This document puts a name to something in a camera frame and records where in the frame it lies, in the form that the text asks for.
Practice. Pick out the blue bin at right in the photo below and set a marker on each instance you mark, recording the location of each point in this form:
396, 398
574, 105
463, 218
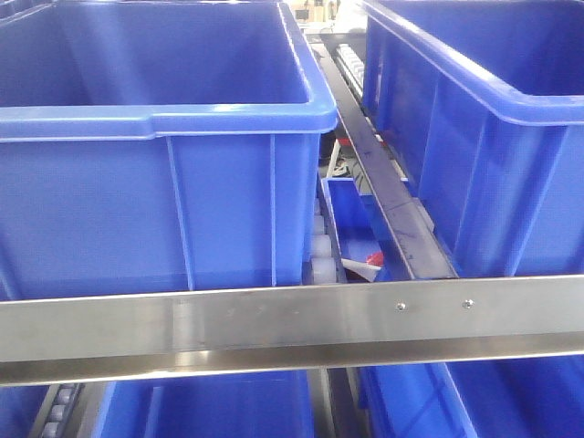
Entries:
482, 105

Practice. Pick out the open blue target bin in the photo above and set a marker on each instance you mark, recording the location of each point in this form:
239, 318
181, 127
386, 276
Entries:
151, 146

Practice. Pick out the steel front shelf rail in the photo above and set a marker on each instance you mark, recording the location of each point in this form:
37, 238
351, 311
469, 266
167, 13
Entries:
163, 335

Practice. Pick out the dark steel divider rail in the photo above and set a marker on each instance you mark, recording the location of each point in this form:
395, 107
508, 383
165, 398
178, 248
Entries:
413, 251

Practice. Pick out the white roller track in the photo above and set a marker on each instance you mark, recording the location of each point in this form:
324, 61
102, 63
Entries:
322, 264

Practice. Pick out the blue bin lower level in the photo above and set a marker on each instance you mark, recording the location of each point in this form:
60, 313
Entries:
366, 248

